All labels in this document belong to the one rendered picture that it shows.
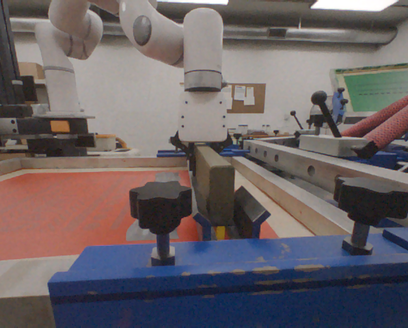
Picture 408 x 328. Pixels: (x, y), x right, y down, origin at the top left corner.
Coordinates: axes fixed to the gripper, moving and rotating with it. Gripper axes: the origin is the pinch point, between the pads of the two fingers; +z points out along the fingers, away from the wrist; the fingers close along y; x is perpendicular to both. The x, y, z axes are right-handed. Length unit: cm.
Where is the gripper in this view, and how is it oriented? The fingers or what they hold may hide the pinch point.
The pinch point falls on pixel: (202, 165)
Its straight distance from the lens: 42.0
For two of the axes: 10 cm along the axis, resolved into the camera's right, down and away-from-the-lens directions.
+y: -10.0, 0.2, -0.7
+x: 0.7, 2.2, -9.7
